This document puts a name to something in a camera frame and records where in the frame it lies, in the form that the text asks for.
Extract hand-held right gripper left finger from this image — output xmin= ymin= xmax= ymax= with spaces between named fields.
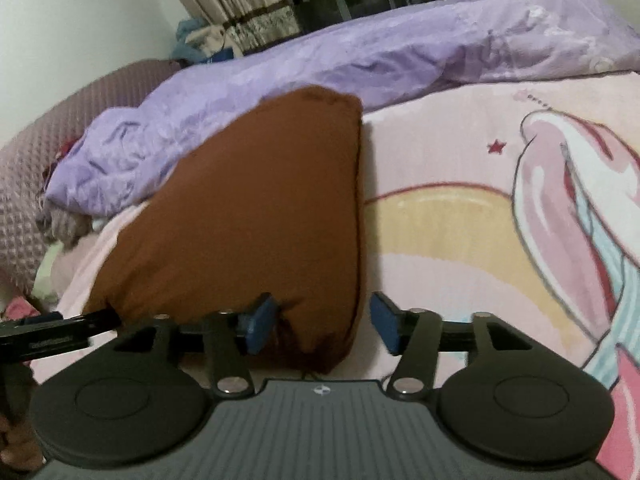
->
xmin=114 ymin=294 xmax=279 ymax=398

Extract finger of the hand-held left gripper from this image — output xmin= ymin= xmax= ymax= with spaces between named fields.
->
xmin=60 ymin=308 xmax=124 ymax=352

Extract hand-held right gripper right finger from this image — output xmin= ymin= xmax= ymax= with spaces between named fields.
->
xmin=369 ymin=291 xmax=536 ymax=401

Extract brown fleece garment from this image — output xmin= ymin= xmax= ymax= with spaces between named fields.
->
xmin=82 ymin=85 xmax=367 ymax=376

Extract pile of blue clothes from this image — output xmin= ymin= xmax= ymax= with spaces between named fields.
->
xmin=172 ymin=17 xmax=236 ymax=63

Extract red printed cloth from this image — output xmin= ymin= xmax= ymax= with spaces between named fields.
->
xmin=0 ymin=297 xmax=42 ymax=322

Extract pink printed bed sheet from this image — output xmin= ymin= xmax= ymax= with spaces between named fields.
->
xmin=30 ymin=72 xmax=640 ymax=480

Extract grey cloth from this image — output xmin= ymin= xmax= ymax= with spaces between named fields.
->
xmin=35 ymin=202 xmax=106 ymax=250

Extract mauve quilted headboard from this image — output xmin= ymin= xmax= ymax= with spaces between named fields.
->
xmin=0 ymin=59 xmax=183 ymax=296

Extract purple quilt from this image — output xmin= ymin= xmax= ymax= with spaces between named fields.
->
xmin=42 ymin=0 xmax=640 ymax=221

